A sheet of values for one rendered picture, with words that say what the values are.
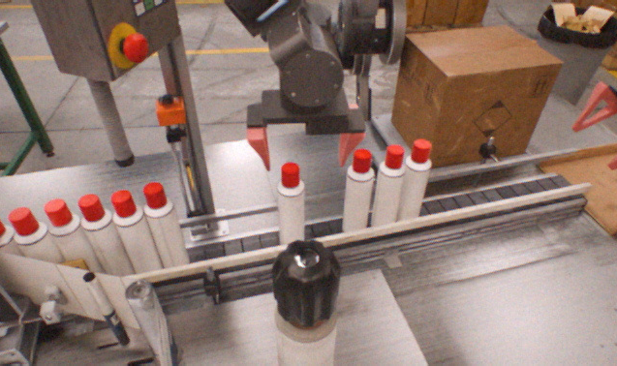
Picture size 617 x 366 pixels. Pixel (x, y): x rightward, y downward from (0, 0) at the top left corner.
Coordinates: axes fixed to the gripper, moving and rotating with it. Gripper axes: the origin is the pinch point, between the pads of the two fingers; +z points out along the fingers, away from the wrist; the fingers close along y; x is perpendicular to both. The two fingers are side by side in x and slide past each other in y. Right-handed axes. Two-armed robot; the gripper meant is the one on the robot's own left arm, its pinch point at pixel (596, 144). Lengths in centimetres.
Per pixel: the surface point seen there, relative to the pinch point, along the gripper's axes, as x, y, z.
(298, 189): -27.2, -7.8, 38.9
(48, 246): -58, 0, 68
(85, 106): -63, -224, 208
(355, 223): -10.5, -9.5, 40.7
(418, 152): -11.1, -12.9, 22.0
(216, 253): -30, -8, 63
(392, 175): -12.9, -10.5, 27.9
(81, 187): -55, -37, 90
